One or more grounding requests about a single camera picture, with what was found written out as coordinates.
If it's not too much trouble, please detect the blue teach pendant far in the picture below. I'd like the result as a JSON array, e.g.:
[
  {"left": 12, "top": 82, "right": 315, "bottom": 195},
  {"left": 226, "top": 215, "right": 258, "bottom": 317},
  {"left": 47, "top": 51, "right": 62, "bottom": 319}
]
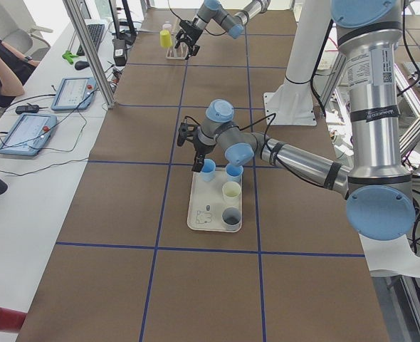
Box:
[{"left": 51, "top": 77, "right": 97, "bottom": 111}]

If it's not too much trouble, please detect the pale green plastic cup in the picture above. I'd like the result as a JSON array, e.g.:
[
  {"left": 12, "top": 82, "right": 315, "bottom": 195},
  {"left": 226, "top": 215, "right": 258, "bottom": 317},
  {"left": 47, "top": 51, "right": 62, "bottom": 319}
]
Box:
[{"left": 222, "top": 181, "right": 241, "bottom": 203}]

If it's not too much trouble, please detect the seated person black shirt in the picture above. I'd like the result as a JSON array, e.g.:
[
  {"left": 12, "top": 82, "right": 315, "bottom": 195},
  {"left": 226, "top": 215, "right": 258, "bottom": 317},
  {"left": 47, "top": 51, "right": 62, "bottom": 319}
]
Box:
[{"left": 0, "top": 39, "right": 40, "bottom": 108}]

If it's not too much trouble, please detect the white wire cup rack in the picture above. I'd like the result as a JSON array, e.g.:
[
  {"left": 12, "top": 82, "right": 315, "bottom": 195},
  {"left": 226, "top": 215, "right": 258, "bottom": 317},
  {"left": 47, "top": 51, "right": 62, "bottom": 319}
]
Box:
[{"left": 165, "top": 32, "right": 189, "bottom": 60}]

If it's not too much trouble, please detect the black computer mouse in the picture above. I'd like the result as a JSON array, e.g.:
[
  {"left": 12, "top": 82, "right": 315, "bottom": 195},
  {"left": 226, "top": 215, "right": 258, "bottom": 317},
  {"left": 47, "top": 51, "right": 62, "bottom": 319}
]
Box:
[{"left": 74, "top": 61, "right": 90, "bottom": 71}]

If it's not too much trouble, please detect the yellow plastic cup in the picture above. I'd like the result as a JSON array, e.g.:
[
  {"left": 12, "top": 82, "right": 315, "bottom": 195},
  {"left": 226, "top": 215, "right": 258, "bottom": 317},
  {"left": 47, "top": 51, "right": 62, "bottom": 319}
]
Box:
[{"left": 159, "top": 29, "right": 174, "bottom": 49}]

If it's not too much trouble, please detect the blue plastic cup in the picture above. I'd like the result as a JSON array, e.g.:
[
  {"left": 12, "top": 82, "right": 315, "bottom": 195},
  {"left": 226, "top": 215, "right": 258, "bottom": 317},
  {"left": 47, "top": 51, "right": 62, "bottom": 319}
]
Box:
[
  {"left": 225, "top": 164, "right": 244, "bottom": 183},
  {"left": 199, "top": 158, "right": 216, "bottom": 182}
]

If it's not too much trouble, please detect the blue teach pendant near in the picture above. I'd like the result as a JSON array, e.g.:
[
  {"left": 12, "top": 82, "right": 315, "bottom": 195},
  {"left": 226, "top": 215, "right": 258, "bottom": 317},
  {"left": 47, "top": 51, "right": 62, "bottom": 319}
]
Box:
[{"left": 0, "top": 113, "right": 58, "bottom": 157}]

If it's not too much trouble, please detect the green plastic tool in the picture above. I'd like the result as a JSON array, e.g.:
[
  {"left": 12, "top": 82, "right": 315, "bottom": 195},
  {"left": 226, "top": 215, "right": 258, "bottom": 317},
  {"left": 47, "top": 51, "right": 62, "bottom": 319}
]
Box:
[{"left": 62, "top": 50, "right": 78, "bottom": 65}]

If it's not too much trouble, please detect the red cylinder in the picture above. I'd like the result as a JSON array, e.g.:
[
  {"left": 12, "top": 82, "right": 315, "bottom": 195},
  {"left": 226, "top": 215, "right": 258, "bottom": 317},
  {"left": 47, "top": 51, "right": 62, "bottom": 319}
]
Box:
[{"left": 0, "top": 307, "right": 27, "bottom": 333}]

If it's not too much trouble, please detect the white plastic tray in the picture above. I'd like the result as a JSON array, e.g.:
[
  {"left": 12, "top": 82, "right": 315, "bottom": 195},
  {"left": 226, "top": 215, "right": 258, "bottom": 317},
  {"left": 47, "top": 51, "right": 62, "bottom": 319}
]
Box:
[{"left": 187, "top": 168, "right": 242, "bottom": 232}]

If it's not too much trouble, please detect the black handheld remote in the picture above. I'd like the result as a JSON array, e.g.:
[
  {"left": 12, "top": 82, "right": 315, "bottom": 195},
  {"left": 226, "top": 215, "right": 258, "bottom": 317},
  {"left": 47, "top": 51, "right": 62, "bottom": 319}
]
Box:
[{"left": 15, "top": 105, "right": 41, "bottom": 115}]

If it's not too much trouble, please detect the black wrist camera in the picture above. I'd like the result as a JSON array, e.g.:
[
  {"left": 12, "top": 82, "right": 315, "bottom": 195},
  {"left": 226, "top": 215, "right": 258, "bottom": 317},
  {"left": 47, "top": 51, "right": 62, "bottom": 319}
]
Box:
[{"left": 177, "top": 115, "right": 199, "bottom": 147}]

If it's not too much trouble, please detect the white paper sheet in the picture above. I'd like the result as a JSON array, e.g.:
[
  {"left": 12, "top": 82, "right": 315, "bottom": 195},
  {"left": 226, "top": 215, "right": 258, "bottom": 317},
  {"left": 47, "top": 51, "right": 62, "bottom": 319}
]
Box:
[{"left": 359, "top": 235, "right": 420, "bottom": 278}]

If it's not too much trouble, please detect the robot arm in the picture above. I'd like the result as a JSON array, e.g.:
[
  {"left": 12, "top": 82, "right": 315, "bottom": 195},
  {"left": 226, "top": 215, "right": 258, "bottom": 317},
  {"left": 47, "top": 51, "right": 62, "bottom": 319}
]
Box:
[
  {"left": 177, "top": 1, "right": 416, "bottom": 241},
  {"left": 174, "top": 0, "right": 271, "bottom": 60}
]

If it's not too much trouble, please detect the grey plastic cup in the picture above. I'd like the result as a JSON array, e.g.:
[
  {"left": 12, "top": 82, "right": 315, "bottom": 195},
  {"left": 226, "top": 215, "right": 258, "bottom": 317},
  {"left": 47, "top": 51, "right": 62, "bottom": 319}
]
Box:
[{"left": 221, "top": 207, "right": 242, "bottom": 231}]

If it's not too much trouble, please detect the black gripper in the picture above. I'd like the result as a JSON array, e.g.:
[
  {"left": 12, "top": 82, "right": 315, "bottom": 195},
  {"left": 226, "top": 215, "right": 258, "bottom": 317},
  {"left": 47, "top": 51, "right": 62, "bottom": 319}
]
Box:
[
  {"left": 191, "top": 130, "right": 216, "bottom": 172},
  {"left": 174, "top": 20, "right": 203, "bottom": 60}
]

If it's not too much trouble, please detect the blue teach pendant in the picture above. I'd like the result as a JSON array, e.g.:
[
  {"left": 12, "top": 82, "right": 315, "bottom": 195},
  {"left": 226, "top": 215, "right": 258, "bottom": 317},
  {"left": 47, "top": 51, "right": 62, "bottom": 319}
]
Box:
[
  {"left": 0, "top": 113, "right": 58, "bottom": 157},
  {"left": 51, "top": 77, "right": 97, "bottom": 111}
]

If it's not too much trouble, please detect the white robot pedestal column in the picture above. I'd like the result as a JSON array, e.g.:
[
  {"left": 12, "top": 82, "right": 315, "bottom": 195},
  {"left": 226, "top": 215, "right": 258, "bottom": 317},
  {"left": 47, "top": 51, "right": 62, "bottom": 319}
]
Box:
[{"left": 264, "top": 0, "right": 331, "bottom": 126}]

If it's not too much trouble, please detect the aluminium frame post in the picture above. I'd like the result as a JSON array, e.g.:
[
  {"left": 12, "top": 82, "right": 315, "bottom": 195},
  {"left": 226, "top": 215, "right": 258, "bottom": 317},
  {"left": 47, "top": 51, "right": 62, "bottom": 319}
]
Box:
[{"left": 63, "top": 0, "right": 115, "bottom": 109}]

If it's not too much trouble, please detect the black keyboard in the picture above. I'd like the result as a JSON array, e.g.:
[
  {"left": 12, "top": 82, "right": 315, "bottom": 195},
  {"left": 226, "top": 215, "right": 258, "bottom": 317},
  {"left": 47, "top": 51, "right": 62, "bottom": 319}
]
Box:
[{"left": 86, "top": 24, "right": 105, "bottom": 51}]

